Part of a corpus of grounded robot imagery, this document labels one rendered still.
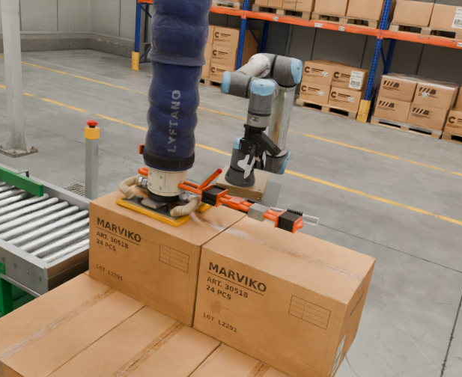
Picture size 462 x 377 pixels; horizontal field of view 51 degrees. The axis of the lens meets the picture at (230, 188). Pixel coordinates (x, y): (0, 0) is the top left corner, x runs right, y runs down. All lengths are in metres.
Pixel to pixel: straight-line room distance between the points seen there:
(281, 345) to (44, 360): 0.89
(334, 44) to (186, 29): 8.85
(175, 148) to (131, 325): 0.77
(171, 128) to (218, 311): 0.77
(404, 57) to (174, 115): 8.56
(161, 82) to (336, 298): 1.06
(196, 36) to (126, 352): 1.25
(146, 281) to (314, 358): 0.79
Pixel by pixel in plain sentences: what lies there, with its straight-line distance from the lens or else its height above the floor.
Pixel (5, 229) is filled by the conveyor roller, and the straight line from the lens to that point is 2.95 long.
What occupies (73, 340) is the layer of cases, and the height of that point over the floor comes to 0.54.
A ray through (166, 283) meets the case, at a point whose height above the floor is 0.70.
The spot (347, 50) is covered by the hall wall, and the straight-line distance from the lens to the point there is 10.58.
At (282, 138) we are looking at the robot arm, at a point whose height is 1.16.
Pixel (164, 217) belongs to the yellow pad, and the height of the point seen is 0.96.
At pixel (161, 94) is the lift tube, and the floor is 1.47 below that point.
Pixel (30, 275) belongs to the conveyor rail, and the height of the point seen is 0.51.
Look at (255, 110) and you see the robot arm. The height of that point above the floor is 1.48.
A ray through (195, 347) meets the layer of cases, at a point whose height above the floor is 0.54.
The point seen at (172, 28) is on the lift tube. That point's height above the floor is 1.73.
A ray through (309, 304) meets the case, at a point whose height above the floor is 0.88.
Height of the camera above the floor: 1.88
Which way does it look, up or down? 22 degrees down
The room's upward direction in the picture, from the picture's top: 7 degrees clockwise
